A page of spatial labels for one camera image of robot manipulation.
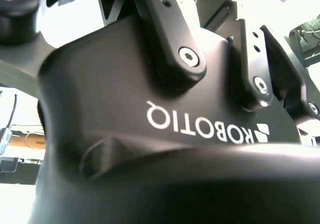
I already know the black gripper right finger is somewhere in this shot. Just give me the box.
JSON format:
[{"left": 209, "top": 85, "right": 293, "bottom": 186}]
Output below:
[{"left": 193, "top": 0, "right": 320, "bottom": 122}]

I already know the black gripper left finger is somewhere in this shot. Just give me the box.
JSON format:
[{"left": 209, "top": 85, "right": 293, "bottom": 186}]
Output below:
[{"left": 0, "top": 0, "right": 207, "bottom": 85}]

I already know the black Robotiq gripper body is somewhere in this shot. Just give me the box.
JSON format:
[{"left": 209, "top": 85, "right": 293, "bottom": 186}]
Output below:
[{"left": 27, "top": 16, "right": 320, "bottom": 224}]

